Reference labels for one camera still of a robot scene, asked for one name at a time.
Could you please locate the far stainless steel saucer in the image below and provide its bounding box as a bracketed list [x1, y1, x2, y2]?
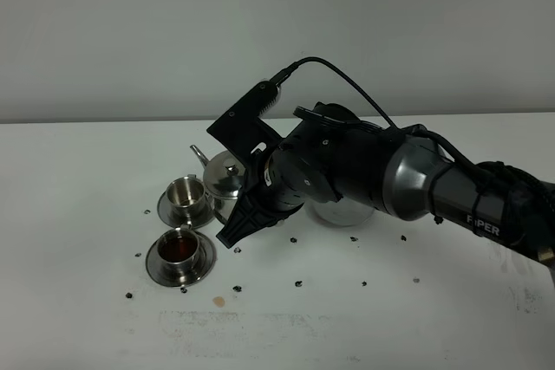
[157, 191, 214, 229]

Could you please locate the far stainless steel teacup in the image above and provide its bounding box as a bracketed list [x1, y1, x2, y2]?
[165, 175, 206, 214]

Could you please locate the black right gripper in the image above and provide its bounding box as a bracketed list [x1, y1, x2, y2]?
[207, 81, 303, 249]

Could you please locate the near stainless steel teacup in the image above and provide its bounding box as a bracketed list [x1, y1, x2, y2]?
[155, 228, 200, 264]

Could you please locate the stainless steel teapot coaster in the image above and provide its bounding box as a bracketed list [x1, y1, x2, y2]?
[306, 198, 375, 228]

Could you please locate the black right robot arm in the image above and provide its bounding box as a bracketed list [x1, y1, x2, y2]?
[208, 81, 554, 267]

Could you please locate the near stainless steel saucer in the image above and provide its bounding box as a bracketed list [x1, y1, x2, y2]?
[145, 231, 217, 288]

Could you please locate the stainless steel teacup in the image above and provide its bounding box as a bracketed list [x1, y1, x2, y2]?
[155, 228, 200, 264]
[165, 175, 206, 214]

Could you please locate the stainless steel saucer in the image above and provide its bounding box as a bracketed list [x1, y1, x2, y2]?
[145, 231, 217, 288]
[157, 191, 214, 229]

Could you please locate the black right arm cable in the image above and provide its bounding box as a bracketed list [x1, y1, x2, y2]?
[271, 56, 555, 258]

